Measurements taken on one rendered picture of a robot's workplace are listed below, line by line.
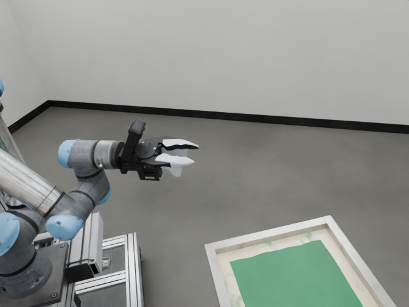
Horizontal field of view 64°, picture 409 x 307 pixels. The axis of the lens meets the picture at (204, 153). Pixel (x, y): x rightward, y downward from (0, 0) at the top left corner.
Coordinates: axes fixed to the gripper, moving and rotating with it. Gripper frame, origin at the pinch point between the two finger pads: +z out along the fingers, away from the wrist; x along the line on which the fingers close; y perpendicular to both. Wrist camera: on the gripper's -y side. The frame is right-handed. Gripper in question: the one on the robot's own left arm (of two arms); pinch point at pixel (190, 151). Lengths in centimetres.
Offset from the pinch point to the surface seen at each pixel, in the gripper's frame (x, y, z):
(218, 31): -292, 98, -47
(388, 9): -275, 76, 115
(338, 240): -26, 73, 47
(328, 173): -176, 193, 71
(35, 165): -167, 193, -253
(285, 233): -27, 73, 25
